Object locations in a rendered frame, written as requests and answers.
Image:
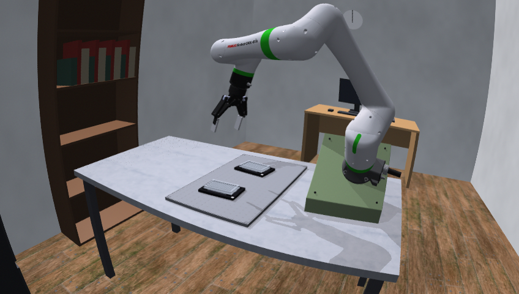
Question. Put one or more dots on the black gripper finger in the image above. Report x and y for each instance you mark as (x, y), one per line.
(242, 111)
(221, 107)

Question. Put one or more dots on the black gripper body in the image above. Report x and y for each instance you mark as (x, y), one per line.
(236, 93)

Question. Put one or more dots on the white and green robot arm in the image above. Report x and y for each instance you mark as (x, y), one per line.
(301, 41)

